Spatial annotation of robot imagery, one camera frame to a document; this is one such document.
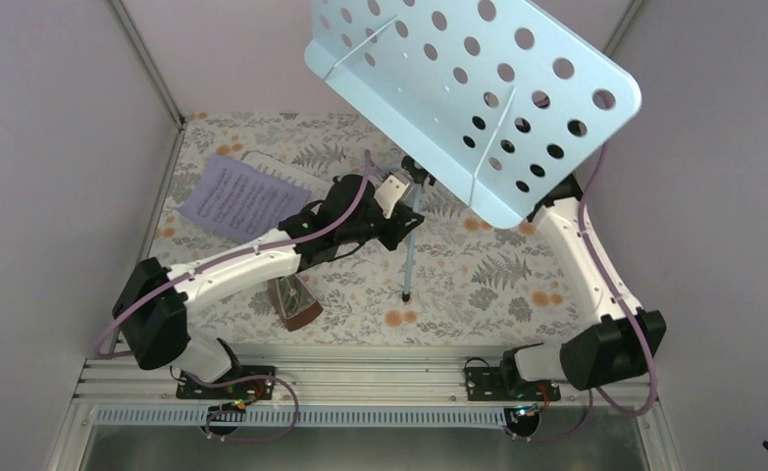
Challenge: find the perforated cable tray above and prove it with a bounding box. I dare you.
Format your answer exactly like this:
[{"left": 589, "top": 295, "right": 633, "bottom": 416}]
[{"left": 92, "top": 404, "right": 538, "bottom": 429}]

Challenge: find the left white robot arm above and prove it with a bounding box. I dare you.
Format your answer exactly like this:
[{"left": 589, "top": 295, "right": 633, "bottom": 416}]
[{"left": 113, "top": 174, "right": 425, "bottom": 386}]

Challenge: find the clear plastic metronome cover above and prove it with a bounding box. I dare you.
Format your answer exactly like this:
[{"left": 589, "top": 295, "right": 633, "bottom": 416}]
[{"left": 277, "top": 275, "right": 316, "bottom": 319}]

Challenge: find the lavender sheet music page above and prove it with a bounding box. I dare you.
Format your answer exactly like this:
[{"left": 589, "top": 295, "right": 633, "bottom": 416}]
[{"left": 179, "top": 154, "right": 312, "bottom": 244}]

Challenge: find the white sheet music page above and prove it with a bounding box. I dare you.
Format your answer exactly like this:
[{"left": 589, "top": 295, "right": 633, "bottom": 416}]
[{"left": 241, "top": 150, "right": 332, "bottom": 201}]

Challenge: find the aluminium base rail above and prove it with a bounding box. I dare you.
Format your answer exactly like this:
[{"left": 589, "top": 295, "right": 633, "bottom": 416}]
[{"left": 71, "top": 342, "right": 661, "bottom": 407}]

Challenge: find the light blue music stand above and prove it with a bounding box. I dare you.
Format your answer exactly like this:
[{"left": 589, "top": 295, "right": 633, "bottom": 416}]
[{"left": 304, "top": 0, "right": 643, "bottom": 304}]

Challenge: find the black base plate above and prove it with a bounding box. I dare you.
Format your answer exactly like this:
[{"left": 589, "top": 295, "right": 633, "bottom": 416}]
[
  {"left": 464, "top": 366, "right": 562, "bottom": 402},
  {"left": 176, "top": 365, "right": 277, "bottom": 403}
]

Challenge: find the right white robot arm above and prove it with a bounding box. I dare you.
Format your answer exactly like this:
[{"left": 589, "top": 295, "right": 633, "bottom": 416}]
[{"left": 499, "top": 177, "right": 667, "bottom": 396}]

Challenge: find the floral patterned table mat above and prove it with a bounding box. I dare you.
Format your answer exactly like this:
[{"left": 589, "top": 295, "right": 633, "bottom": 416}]
[{"left": 151, "top": 112, "right": 582, "bottom": 346}]

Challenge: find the brown wooden metronome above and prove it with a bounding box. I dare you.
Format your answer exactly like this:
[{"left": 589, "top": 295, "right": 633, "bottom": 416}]
[{"left": 267, "top": 275, "right": 324, "bottom": 332}]

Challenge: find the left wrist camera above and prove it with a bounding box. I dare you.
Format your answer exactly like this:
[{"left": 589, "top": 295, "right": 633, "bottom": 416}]
[{"left": 374, "top": 174, "right": 415, "bottom": 219}]

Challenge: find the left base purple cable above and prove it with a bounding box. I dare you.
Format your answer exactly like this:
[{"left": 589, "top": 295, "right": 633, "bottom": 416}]
[{"left": 203, "top": 373, "right": 300, "bottom": 445}]

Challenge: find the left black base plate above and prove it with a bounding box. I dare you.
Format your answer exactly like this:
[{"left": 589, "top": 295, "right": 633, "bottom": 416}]
[{"left": 176, "top": 365, "right": 277, "bottom": 403}]

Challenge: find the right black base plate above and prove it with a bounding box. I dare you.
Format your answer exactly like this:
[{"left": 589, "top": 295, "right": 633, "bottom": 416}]
[{"left": 464, "top": 366, "right": 562, "bottom": 402}]

